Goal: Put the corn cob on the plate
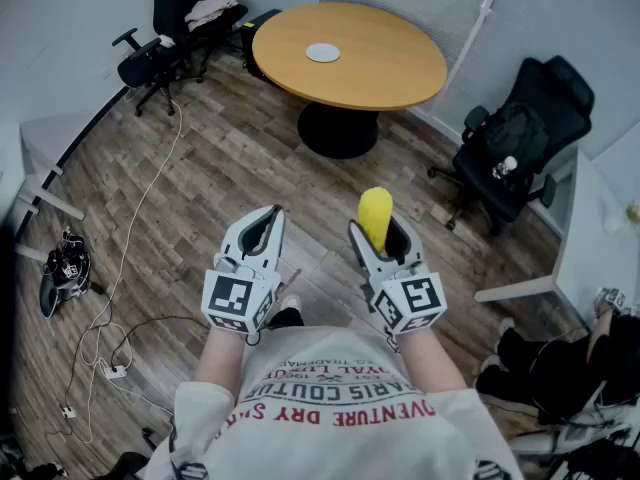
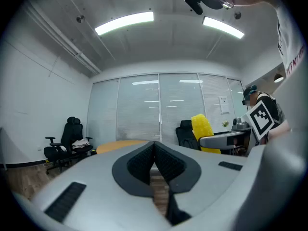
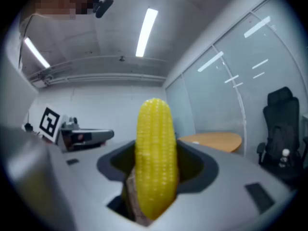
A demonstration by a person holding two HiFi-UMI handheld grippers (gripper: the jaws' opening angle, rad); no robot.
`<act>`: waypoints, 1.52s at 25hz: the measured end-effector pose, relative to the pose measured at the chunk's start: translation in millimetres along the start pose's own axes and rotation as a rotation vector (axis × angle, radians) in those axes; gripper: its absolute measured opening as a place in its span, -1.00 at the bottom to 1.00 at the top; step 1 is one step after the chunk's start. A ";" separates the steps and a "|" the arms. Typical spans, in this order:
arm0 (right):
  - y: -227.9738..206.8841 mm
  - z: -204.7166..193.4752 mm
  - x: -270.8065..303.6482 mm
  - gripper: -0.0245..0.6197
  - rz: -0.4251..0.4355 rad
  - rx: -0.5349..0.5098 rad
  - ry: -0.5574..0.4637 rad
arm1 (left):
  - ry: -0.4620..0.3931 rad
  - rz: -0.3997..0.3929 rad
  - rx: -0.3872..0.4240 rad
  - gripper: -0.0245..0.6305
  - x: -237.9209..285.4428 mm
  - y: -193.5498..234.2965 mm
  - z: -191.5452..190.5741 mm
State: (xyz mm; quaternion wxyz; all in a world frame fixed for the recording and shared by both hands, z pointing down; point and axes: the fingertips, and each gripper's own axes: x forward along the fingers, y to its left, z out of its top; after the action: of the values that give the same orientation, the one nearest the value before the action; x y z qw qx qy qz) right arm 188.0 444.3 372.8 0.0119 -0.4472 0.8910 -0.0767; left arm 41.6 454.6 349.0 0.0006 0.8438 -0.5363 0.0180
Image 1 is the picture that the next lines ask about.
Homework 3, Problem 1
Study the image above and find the black office chair with backpack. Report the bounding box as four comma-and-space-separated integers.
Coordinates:
428, 55, 596, 237

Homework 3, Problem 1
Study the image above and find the white desk with slanted legs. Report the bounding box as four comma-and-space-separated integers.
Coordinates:
13, 111, 104, 264

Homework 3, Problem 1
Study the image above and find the clear bottle white cap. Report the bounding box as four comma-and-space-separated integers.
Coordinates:
491, 155, 519, 180

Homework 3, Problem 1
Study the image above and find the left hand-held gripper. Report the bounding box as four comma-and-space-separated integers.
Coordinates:
200, 204, 287, 337

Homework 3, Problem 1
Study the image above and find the person's left forearm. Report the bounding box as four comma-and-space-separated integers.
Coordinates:
192, 323, 250, 400

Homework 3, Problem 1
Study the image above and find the white round plate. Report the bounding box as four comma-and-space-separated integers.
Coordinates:
305, 42, 342, 64

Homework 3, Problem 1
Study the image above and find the white printed t-shirt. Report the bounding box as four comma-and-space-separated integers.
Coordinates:
143, 325, 525, 480

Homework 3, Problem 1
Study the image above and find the yellow banana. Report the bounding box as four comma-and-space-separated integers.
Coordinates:
357, 186, 395, 257

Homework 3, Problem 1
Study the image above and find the round wooden table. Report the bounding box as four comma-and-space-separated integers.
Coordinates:
251, 1, 449, 160

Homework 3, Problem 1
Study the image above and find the pink garment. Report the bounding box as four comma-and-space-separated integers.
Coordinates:
184, 0, 241, 33

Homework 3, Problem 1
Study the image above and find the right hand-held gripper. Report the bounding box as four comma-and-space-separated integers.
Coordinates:
347, 212, 448, 337

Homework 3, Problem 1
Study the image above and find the long white cable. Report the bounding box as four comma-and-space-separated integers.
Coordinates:
79, 95, 184, 444

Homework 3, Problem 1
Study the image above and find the black office chair with garment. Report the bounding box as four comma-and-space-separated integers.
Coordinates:
151, 0, 250, 85

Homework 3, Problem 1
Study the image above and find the person's right forearm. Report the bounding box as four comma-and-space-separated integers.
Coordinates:
392, 327, 469, 395

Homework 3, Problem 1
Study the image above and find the black computer tower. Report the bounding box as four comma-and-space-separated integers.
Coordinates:
239, 8, 284, 80

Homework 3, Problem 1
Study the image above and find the black backpack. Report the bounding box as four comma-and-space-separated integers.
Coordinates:
483, 101, 550, 175

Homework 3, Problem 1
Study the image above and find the spare gripper with cables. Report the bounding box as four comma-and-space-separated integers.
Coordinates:
38, 226, 95, 320

